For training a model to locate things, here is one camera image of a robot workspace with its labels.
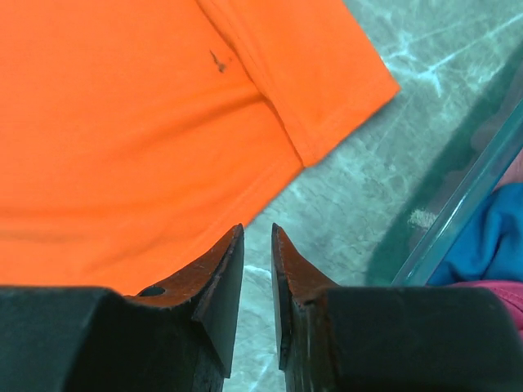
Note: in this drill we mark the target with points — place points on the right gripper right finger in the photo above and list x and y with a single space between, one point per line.
335 338

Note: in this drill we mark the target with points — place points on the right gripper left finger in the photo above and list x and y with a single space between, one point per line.
176 335

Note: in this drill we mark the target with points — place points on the orange t-shirt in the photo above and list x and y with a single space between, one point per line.
134 134

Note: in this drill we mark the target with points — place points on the teal plastic laundry basket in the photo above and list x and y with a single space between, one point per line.
469 167

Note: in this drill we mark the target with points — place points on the blue t-shirt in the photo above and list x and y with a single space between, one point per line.
490 245

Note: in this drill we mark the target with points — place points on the magenta t-shirt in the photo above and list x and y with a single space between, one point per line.
510 294

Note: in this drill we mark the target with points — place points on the pink garment in basket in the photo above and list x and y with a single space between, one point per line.
514 173

